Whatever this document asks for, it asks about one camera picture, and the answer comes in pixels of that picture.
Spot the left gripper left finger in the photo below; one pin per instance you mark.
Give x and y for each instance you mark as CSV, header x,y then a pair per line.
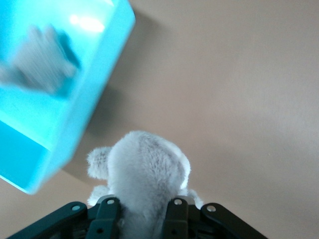
x,y
74,219

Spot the grey plush toy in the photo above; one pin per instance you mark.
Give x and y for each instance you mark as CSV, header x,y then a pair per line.
x,y
147,169
37,62

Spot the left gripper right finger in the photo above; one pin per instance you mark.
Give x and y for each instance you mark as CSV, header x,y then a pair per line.
x,y
214,219

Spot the brown table cover sheet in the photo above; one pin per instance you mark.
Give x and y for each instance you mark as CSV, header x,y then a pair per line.
x,y
224,74

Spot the blue plastic box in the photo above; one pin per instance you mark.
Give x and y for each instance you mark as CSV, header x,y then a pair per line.
x,y
74,112

